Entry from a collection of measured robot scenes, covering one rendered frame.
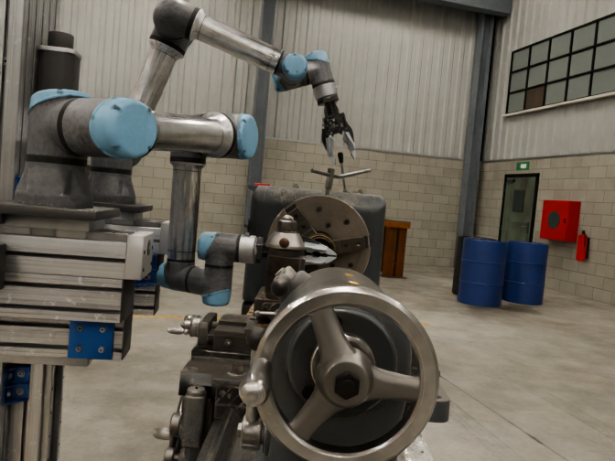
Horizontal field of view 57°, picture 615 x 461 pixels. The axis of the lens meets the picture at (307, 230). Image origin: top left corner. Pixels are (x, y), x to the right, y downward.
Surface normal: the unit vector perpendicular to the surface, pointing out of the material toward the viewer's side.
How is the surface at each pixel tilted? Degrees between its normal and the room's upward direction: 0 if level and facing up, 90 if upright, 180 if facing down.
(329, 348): 85
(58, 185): 73
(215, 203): 90
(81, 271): 90
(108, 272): 90
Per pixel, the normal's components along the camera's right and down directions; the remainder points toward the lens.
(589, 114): -0.96, -0.07
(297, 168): 0.26, 0.07
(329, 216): 0.00, 0.05
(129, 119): 0.83, 0.11
